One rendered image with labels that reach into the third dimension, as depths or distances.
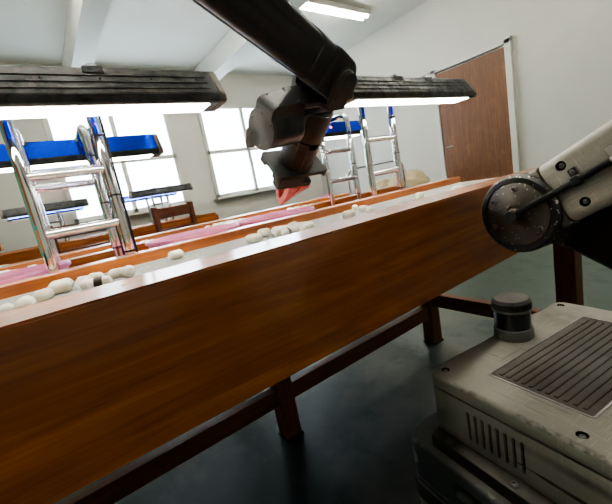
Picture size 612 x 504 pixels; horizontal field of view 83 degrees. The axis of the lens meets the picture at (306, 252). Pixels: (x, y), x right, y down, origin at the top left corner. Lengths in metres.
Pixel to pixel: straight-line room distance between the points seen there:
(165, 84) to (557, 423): 0.84
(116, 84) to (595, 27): 4.79
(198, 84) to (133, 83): 0.12
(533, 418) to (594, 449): 0.07
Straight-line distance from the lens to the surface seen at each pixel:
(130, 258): 0.84
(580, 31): 5.14
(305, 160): 0.58
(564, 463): 0.61
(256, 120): 0.51
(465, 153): 5.47
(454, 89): 1.40
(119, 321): 0.42
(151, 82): 0.78
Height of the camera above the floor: 0.84
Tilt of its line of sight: 10 degrees down
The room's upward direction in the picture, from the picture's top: 11 degrees counter-clockwise
